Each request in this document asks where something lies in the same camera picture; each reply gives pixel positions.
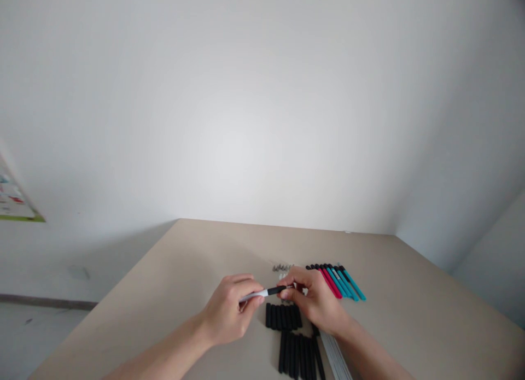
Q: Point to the person's right hand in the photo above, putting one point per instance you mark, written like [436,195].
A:
[318,300]

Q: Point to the person's left hand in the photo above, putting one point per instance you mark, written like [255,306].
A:
[225,310]

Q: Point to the person's right thumb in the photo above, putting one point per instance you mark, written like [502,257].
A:
[292,289]

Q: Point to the person's left thumb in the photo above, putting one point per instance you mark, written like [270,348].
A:
[255,290]

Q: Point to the person's right fingers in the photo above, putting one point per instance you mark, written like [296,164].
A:
[292,297]

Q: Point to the person's left fingers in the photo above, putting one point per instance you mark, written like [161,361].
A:
[253,304]

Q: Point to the person's left index finger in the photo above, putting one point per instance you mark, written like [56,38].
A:
[240,278]

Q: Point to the person's right index finger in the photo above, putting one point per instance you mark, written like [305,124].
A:
[298,274]

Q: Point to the white pen with black grip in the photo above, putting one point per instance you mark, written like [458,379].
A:
[271,291]

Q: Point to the pile of small metal tips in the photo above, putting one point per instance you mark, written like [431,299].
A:
[283,268]

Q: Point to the row of short black sleeves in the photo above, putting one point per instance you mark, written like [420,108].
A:
[283,316]

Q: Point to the row of coloured pens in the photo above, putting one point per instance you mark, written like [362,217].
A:
[342,283]

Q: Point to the row of long black barrels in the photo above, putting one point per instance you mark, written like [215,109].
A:
[297,355]

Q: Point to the pile of white pen tubes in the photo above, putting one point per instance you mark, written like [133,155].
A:
[336,357]

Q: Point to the brown skirting board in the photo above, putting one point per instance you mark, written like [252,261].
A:
[45,302]

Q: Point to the wall poster with green edge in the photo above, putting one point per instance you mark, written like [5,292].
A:
[14,199]

